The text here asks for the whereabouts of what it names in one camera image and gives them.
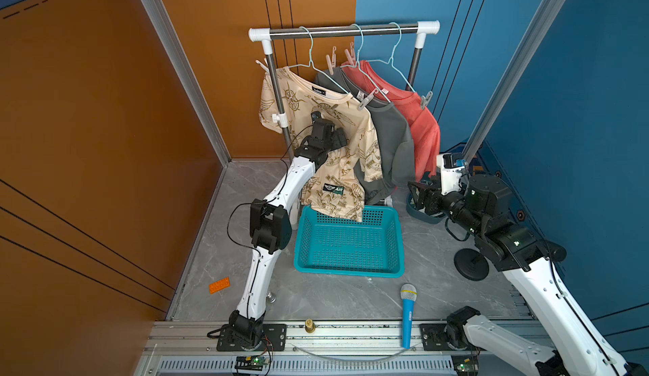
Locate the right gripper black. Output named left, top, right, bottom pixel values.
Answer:
left=407, top=174, right=488, bottom=241

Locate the beige patterned cloth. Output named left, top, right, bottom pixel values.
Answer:
left=259, top=67, right=383, bottom=222

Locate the white clothespin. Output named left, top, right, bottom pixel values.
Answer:
left=356, top=89, right=377, bottom=110

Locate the grey garment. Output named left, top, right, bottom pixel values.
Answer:
left=313, top=66, right=417, bottom=205

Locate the red t-shirt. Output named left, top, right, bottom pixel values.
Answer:
left=341, top=60, right=441, bottom=180

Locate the beige clothespin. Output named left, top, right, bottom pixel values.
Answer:
left=326, top=46, right=337, bottom=75

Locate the white wire hanger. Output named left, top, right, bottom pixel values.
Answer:
left=341, top=23, right=392, bottom=104

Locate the pink clothespin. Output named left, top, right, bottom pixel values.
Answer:
left=344, top=42, right=357, bottom=67

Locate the light grey clothespin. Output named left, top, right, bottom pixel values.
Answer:
left=255, top=60, right=270, bottom=74

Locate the light green wire hanger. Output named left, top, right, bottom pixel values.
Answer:
left=368, top=21, right=415, bottom=92

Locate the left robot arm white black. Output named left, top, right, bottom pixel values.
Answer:
left=207, top=112, right=346, bottom=350

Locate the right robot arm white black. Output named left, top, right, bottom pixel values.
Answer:
left=408, top=174, right=648, bottom=375

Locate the dark teal clothespin bin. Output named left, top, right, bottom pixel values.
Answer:
left=406, top=195, right=446, bottom=225

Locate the metal clothes drying rack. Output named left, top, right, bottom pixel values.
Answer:
left=247, top=20, right=441, bottom=225

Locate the blue toy microphone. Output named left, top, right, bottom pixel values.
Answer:
left=400, top=283, right=417, bottom=349

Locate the teal plastic laundry basket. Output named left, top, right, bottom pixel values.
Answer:
left=294, top=206, right=405, bottom=278

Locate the right green circuit board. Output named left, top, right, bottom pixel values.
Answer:
left=451, top=356, right=479, bottom=376

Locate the green circuit board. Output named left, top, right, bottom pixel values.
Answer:
left=233, top=355, right=271, bottom=374
left=451, top=356, right=479, bottom=376

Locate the small brass weight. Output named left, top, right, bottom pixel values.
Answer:
left=304, top=319, right=317, bottom=335

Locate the orange rectangular tag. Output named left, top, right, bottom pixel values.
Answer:
left=209, top=277, right=231, bottom=294

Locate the left green circuit board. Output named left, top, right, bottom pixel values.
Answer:
left=233, top=355, right=271, bottom=374

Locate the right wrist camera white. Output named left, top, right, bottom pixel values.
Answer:
left=437, top=153, right=466, bottom=195

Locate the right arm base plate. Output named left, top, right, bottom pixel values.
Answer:
left=419, top=323, right=483, bottom=352

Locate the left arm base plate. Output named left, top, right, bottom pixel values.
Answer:
left=216, top=324, right=287, bottom=352

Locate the aluminium front rail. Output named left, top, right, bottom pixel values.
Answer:
left=144, top=320, right=402, bottom=355

